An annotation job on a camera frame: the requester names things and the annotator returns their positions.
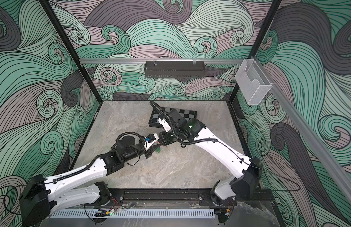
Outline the white ventilated front strip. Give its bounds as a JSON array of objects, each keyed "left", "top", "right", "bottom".
[{"left": 50, "top": 208, "right": 216, "bottom": 219}]

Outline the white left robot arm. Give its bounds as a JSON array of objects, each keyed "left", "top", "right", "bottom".
[{"left": 19, "top": 132, "right": 160, "bottom": 227}]

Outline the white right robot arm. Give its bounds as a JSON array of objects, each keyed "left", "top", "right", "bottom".
[{"left": 157, "top": 110, "right": 261, "bottom": 204}]

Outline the clear plastic wall bin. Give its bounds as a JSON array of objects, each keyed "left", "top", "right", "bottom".
[{"left": 235, "top": 59, "right": 272, "bottom": 106}]

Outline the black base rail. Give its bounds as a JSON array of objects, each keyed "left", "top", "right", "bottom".
[{"left": 103, "top": 188, "right": 277, "bottom": 208}]

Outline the black white chessboard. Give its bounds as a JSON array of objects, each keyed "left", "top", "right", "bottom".
[{"left": 149, "top": 107, "right": 197, "bottom": 129}]

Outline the black wall shelf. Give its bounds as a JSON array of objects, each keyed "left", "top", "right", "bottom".
[{"left": 144, "top": 60, "right": 206, "bottom": 79}]

